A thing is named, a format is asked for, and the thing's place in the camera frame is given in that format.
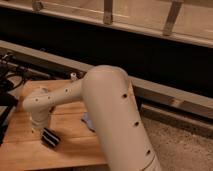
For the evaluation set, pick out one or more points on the metal window bracket left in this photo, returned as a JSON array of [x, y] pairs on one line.
[[37, 5]]

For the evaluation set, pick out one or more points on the metal window bracket right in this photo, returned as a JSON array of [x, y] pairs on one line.
[[172, 17]]

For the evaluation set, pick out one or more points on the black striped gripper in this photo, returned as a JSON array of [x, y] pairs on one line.
[[49, 138]]

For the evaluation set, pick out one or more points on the metal window bracket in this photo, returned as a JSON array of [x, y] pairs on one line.
[[37, 5], [108, 12], [172, 17]]

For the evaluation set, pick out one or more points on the clear glass bottle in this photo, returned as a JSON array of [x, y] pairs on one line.
[[73, 76]]

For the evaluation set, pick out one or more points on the metal window bracket middle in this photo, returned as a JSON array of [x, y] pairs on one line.
[[108, 12]]

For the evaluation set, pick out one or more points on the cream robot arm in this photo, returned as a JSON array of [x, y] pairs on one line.
[[105, 92]]

